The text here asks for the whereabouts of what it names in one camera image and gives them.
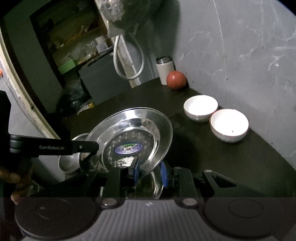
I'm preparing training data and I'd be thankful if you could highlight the matte steel bowl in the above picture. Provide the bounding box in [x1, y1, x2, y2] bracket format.
[58, 133, 163, 200]

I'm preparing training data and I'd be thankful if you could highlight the shiny steel plate with sticker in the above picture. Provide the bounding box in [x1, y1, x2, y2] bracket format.
[79, 107, 173, 176]

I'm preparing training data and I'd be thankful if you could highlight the white ceramic bowl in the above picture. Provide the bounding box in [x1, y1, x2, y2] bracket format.
[183, 95, 219, 123]
[209, 108, 249, 143]

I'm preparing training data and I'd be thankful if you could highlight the green box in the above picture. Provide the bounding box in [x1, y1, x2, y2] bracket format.
[58, 59, 77, 74]

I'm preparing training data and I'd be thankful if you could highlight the red ball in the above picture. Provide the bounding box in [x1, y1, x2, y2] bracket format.
[166, 71, 187, 90]

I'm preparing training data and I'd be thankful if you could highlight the dark grey cabinet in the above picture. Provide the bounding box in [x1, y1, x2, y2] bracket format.
[79, 53, 131, 104]

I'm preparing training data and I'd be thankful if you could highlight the white cylindrical bottle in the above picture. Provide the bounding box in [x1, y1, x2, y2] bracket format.
[156, 56, 175, 85]

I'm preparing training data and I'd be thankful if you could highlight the crinkled foil bag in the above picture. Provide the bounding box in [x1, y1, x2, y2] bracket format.
[95, 0, 161, 38]

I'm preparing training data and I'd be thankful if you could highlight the white looped hose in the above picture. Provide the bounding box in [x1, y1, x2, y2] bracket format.
[113, 32, 146, 81]

